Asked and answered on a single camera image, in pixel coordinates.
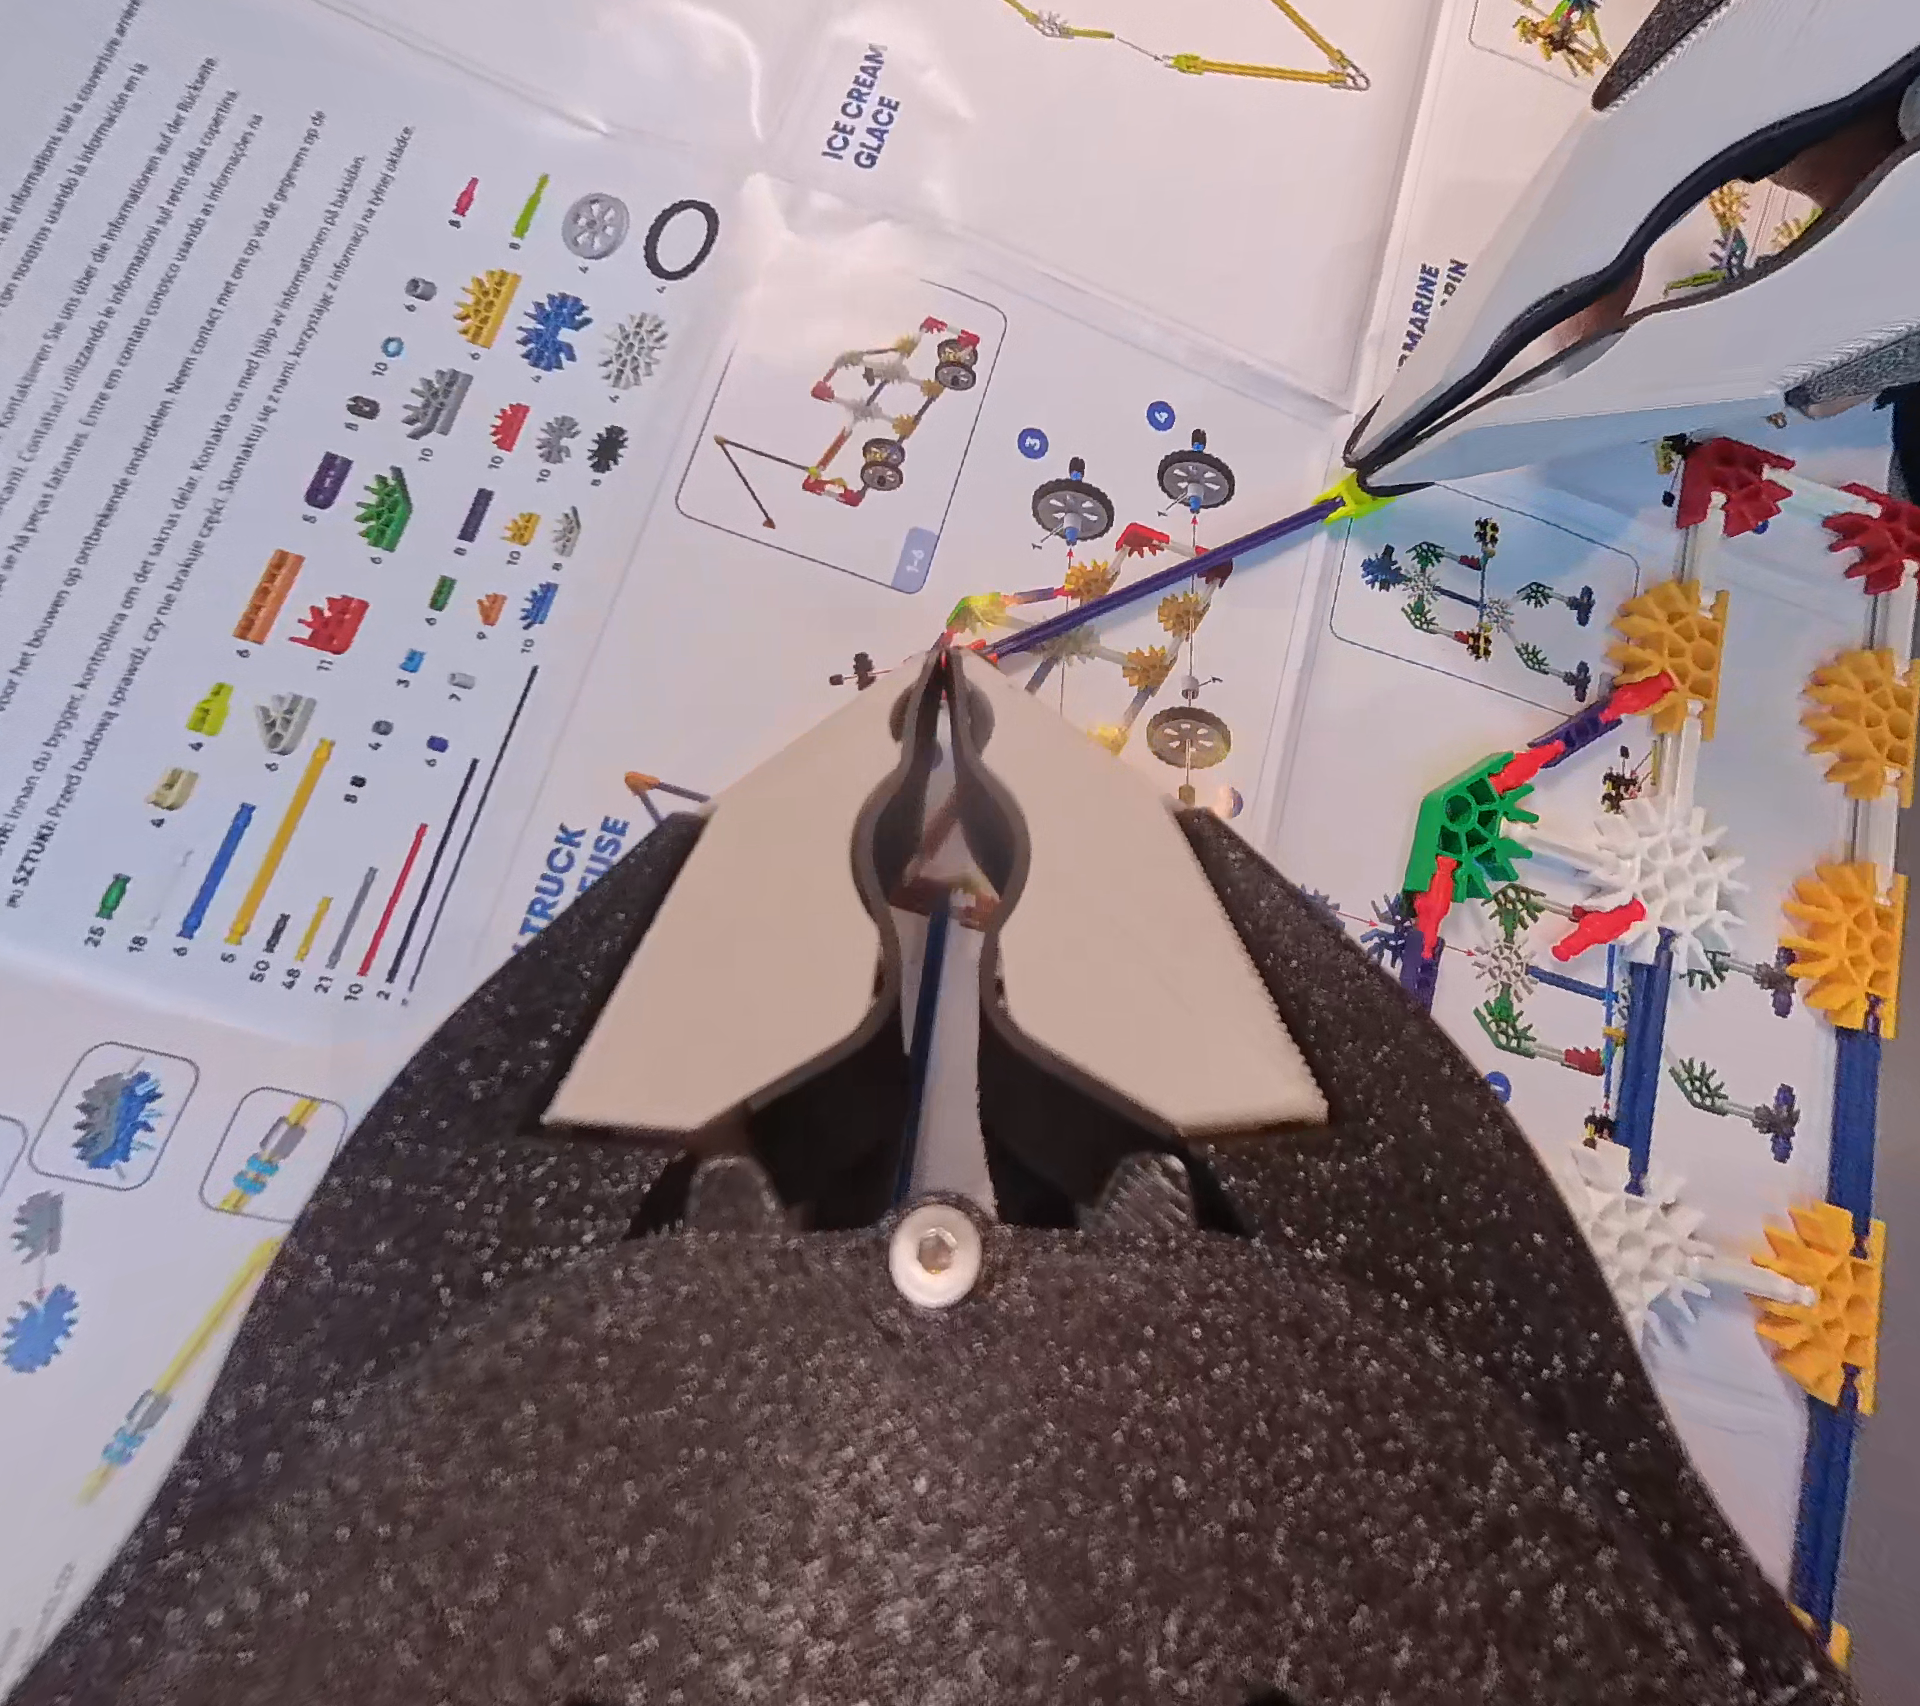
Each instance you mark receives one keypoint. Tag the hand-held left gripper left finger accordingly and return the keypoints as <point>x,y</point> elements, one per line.
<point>720,986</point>

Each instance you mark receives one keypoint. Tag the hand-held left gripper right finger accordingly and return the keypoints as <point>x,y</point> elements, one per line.
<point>1157,986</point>

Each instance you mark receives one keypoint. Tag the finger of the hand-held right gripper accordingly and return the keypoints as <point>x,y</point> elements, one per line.
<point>1740,57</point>
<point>1680,373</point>

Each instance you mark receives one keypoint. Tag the blue plastic rod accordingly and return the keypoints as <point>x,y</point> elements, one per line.
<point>936,986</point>

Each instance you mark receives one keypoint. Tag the yellow-green clip connector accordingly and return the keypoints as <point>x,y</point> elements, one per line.
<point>1356,498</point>

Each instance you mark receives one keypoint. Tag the small orange connector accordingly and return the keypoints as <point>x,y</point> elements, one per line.
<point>1144,540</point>
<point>978,625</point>

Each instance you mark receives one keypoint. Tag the purple plastic rod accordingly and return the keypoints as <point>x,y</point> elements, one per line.
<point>1170,582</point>

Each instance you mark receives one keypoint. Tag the white building instruction sheet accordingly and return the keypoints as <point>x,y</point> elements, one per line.
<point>751,237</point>

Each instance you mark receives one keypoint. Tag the colourful rod connector frame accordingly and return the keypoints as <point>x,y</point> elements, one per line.
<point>1660,882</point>

